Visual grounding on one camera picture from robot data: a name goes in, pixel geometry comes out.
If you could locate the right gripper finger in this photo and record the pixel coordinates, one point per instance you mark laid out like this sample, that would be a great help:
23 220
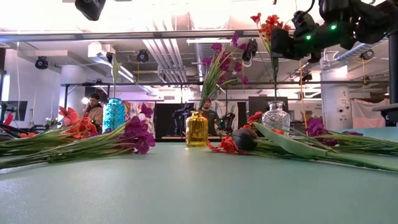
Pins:
280 42

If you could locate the purple artificial flower bunch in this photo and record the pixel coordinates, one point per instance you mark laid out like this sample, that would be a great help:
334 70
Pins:
214 74
314 126
140 140

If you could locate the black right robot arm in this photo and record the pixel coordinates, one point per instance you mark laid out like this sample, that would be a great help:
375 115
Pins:
373 21

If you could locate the clear glass vase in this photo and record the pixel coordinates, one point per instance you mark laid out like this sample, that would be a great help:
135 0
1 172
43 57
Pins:
276 118

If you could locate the blue glass vase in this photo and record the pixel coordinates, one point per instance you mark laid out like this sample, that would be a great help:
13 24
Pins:
113 116

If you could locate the yellow glass vase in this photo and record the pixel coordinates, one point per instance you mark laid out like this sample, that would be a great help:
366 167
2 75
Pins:
196 130

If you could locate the gray overhead crossbar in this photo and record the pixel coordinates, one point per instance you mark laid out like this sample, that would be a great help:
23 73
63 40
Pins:
124 35

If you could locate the black ceiling spotlight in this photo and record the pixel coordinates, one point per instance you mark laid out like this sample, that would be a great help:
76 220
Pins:
142 56
41 63
367 54

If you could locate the white round pillar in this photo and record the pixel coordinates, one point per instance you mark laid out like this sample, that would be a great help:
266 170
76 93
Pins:
335 105

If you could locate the black background screen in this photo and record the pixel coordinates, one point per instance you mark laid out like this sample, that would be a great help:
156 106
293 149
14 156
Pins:
255 104

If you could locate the black vertical pole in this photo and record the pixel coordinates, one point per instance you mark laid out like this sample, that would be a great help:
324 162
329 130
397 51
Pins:
393 68

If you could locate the white hanging sheet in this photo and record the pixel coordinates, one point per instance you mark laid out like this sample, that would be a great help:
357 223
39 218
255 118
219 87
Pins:
370 115

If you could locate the person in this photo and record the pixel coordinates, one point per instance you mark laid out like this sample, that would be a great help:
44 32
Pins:
211 119
93 113

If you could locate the floral patterned curtain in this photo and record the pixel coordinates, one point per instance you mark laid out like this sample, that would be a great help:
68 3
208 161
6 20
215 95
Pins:
133 110

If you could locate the green table mat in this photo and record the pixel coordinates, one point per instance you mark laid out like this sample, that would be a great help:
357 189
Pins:
199 193

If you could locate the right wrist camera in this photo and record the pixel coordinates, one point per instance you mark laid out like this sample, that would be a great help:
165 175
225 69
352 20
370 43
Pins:
303 22

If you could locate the silver ceiling duct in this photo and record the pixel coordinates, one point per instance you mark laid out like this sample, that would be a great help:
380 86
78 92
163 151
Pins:
357 49

